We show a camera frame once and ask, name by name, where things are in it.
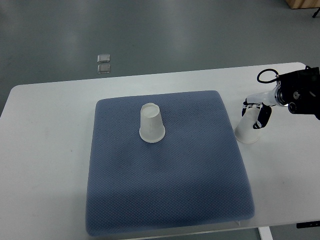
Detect black table control panel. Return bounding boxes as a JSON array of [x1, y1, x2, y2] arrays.
[[296, 220, 320, 229]]

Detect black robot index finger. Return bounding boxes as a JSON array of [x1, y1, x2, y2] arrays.
[[241, 101, 250, 116]]

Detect blue textured cushion mat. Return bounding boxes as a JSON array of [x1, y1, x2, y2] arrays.
[[85, 90, 255, 236]]

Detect white table leg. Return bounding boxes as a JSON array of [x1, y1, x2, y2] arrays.
[[258, 226, 273, 240]]

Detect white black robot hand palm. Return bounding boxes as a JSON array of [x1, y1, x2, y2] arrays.
[[244, 90, 278, 107]]

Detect upper metal floor plate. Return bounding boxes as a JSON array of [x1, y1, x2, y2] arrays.
[[97, 53, 111, 63]]

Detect wooden furniture corner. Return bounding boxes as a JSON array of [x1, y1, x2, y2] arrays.
[[285, 0, 320, 10]]

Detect white paper cup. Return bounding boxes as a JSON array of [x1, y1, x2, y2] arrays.
[[139, 102, 166, 144], [234, 108, 260, 144]]

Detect white paper cup on mat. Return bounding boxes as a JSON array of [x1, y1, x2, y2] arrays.
[[139, 102, 166, 144]]

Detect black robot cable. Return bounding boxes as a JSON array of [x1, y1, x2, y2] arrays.
[[256, 68, 280, 84]]

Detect black tripod leg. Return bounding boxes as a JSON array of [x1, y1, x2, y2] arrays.
[[312, 8, 320, 18]]

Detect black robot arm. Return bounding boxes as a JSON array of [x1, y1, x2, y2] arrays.
[[241, 66, 320, 130]]

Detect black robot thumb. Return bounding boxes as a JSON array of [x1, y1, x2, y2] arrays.
[[252, 104, 272, 130]]

